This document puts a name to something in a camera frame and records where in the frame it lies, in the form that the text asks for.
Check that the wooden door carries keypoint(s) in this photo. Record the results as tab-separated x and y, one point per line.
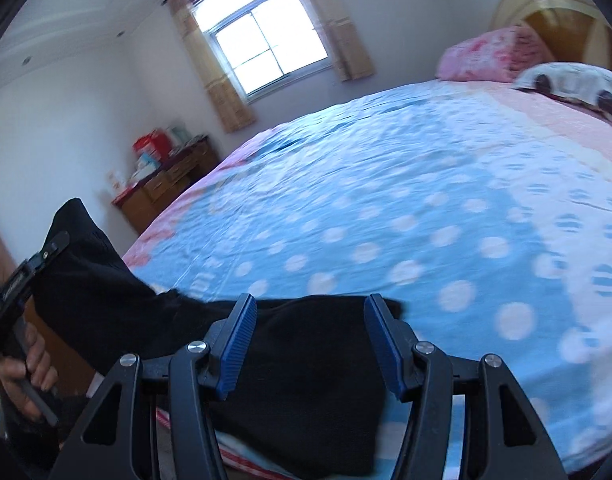
68	365

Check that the printed bed sheet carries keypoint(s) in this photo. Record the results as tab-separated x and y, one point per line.
385	210

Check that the wooden desk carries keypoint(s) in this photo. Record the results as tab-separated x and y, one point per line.
151	195

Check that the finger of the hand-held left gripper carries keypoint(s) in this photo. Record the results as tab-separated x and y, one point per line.
56	246

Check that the beige curtain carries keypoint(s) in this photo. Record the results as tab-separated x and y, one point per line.
351	45
221	90

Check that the window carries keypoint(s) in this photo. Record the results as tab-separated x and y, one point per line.
261	35

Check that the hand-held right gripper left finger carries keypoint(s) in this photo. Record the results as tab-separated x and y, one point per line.
238	345

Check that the flat red box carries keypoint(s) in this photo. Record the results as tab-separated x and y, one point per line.
128	193

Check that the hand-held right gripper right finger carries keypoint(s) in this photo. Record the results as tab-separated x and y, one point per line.
385	345

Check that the person's left hand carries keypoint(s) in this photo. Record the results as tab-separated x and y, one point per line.
38	360

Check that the white pillow with dark spots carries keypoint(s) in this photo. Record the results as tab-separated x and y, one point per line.
570	80

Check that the blue tissue box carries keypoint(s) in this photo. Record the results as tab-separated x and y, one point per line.
146	162

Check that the wooden headboard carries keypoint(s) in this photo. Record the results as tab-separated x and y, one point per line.
560	25

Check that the red gift bag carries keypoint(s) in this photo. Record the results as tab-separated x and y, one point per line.
153	145

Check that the pink floral pillow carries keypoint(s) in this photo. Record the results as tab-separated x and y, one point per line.
485	55

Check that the black pants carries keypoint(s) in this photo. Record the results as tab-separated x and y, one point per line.
296	360

